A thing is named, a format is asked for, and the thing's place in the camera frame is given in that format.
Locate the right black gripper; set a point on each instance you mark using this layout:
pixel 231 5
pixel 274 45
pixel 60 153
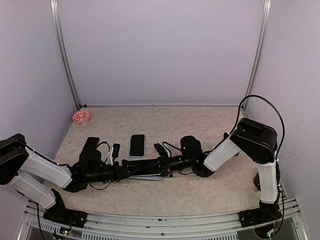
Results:
pixel 164 166

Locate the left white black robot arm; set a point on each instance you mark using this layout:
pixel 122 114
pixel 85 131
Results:
pixel 20 164

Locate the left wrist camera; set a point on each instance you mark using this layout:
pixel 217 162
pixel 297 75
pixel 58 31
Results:
pixel 113 153

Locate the front aluminium rail base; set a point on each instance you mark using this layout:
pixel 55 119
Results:
pixel 108 226

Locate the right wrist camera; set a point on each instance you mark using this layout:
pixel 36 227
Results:
pixel 160 150

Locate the right aluminium frame post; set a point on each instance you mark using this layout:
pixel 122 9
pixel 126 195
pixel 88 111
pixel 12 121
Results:
pixel 260 45

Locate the lilac phone case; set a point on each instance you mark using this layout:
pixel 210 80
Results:
pixel 146 177

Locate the black cup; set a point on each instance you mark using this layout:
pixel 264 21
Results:
pixel 256 181

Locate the black phone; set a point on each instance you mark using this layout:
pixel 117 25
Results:
pixel 137 145
pixel 89 147

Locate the red white patterned bowl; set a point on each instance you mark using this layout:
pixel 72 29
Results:
pixel 81 117

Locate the light blue phone case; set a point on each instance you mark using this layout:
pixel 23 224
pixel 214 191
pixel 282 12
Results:
pixel 130 150

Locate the left aluminium frame post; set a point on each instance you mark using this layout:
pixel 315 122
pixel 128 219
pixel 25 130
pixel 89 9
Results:
pixel 54 5

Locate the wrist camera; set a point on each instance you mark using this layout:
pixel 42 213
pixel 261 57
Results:
pixel 160 150
pixel 113 153

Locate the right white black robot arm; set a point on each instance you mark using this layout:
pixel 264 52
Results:
pixel 256 140

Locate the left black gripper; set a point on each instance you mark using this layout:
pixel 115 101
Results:
pixel 125 174

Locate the aluminium frame post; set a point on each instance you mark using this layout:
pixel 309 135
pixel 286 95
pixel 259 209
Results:
pixel 54 5
pixel 260 45

